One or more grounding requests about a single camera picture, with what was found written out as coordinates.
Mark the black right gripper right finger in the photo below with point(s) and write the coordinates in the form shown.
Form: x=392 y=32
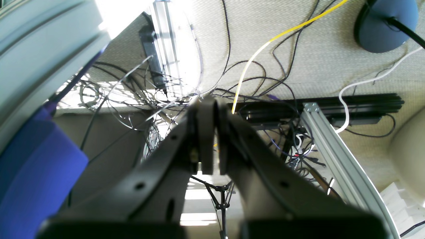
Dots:
x=278 y=203

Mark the black aluminium floor rail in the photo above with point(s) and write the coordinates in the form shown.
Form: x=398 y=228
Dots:
x=363 y=109

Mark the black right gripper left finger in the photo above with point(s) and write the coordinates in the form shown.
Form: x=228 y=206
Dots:
x=148 y=202

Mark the silver aluminium frame rail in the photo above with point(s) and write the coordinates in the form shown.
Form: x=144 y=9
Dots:
x=354 y=186

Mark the blue round stand base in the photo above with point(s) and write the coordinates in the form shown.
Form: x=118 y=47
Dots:
x=385 y=25

